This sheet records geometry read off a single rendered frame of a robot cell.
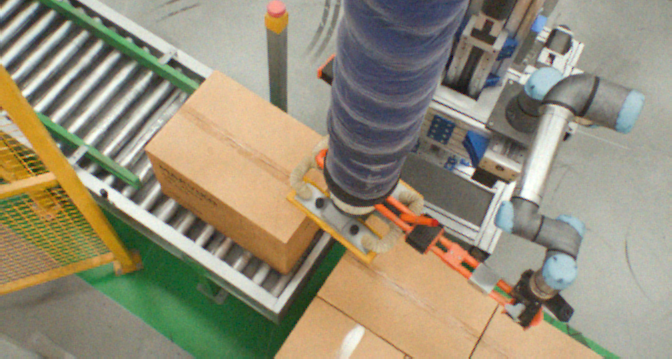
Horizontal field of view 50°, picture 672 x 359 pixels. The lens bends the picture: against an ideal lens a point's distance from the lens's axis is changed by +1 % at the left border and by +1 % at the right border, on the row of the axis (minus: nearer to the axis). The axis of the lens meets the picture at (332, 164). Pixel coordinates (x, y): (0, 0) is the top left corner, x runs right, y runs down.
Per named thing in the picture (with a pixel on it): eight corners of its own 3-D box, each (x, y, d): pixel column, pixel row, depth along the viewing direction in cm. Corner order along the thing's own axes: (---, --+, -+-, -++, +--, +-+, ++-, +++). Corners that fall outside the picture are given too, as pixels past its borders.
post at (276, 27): (270, 136, 355) (263, 15, 264) (277, 126, 357) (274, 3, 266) (281, 143, 353) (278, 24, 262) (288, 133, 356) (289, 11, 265)
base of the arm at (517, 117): (514, 88, 252) (522, 74, 243) (553, 107, 250) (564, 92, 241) (498, 121, 246) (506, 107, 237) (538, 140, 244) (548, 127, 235)
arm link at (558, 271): (584, 258, 173) (575, 289, 169) (567, 270, 183) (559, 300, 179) (553, 245, 174) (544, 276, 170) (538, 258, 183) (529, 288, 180)
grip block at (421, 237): (401, 240, 212) (404, 233, 207) (420, 216, 216) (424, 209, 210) (424, 257, 210) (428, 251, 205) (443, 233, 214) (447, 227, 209)
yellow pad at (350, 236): (284, 199, 226) (284, 193, 221) (304, 177, 230) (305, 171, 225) (368, 265, 219) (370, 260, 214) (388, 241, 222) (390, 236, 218)
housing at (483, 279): (465, 282, 208) (468, 278, 204) (478, 265, 210) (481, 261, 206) (485, 298, 206) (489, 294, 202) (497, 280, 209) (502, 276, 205)
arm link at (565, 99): (558, 53, 188) (497, 222, 176) (599, 68, 187) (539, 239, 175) (546, 71, 199) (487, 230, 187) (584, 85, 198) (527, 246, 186)
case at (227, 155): (162, 192, 280) (143, 148, 244) (224, 120, 295) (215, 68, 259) (286, 277, 269) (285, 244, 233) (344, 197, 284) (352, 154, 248)
